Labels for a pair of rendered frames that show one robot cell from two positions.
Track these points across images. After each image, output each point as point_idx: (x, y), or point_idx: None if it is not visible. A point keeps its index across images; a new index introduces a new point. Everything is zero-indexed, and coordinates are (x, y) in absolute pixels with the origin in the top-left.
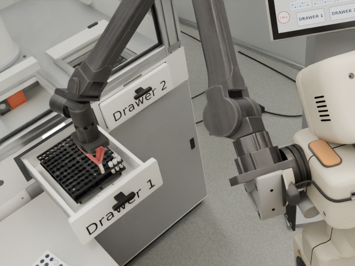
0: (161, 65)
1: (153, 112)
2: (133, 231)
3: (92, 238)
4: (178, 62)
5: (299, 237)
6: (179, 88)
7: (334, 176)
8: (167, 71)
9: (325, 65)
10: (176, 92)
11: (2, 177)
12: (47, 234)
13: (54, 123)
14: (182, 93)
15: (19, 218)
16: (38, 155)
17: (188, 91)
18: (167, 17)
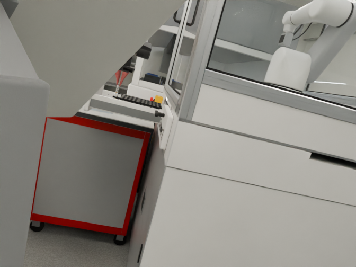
0: (170, 115)
1: (159, 159)
2: (133, 241)
3: (102, 116)
4: (172, 132)
5: None
6: (162, 165)
7: None
8: (166, 123)
9: None
10: (162, 165)
11: (162, 103)
12: (126, 118)
13: (167, 94)
14: (160, 175)
15: (147, 122)
16: None
17: (160, 182)
18: (188, 67)
